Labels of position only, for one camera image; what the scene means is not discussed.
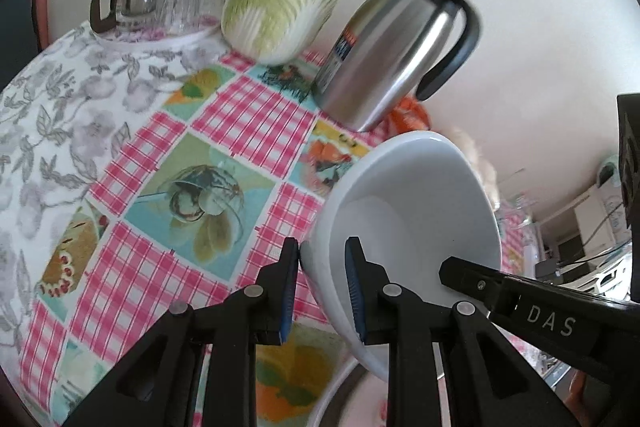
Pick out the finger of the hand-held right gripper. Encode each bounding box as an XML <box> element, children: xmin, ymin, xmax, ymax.
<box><xmin>438</xmin><ymin>256</ymin><xmax>640</xmax><ymax>388</ymax></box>
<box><xmin>616</xmin><ymin>93</ymin><xmax>640</xmax><ymax>228</ymax></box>

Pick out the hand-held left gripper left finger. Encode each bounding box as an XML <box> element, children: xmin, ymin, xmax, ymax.
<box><xmin>62</xmin><ymin>237</ymin><xmax>301</xmax><ymax>427</ymax></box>

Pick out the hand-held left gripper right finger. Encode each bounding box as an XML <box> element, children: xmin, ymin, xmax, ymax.
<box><xmin>344</xmin><ymin>236</ymin><xmax>581</xmax><ymax>427</ymax></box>

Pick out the plain white bowl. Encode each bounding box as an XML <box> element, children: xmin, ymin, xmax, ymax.
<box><xmin>299</xmin><ymin>131</ymin><xmax>502</xmax><ymax>383</ymax></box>

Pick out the stainless steel plate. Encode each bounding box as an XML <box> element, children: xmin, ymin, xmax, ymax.
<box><xmin>305</xmin><ymin>347</ymin><xmax>396</xmax><ymax>427</ymax></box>

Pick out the teal plastic item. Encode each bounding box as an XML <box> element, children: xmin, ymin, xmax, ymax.
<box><xmin>597</xmin><ymin>157</ymin><xmax>621</xmax><ymax>185</ymax></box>

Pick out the cardboard box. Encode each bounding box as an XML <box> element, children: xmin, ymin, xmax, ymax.
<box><xmin>597</xmin><ymin>184</ymin><xmax>628</xmax><ymax>228</ymax></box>

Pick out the white plastic basket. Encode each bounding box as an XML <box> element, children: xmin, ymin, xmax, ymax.
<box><xmin>590</xmin><ymin>257</ymin><xmax>640</xmax><ymax>293</ymax></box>

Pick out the clear glass mug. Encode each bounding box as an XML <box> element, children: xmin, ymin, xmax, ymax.
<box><xmin>505</xmin><ymin>192</ymin><xmax>538</xmax><ymax>233</ymax></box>

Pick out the pink checkered tablecloth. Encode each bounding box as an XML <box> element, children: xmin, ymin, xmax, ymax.
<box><xmin>32</xmin><ymin>49</ymin><xmax>541</xmax><ymax>427</ymax></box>

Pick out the orange snack packet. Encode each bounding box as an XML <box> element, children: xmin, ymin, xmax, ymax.
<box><xmin>387</xmin><ymin>96</ymin><xmax>431</xmax><ymax>132</ymax></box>

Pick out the stainless steel thermos jug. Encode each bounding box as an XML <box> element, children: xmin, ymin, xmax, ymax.
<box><xmin>311</xmin><ymin>0</ymin><xmax>487</xmax><ymax>134</ymax></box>

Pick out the round white tray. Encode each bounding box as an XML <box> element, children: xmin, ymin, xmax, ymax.
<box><xmin>92</xmin><ymin>17</ymin><xmax>223</xmax><ymax>52</ymax></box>

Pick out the grey floral tablecloth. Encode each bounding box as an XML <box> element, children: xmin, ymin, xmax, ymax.
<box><xmin>0</xmin><ymin>19</ymin><xmax>236</xmax><ymax>358</ymax></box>

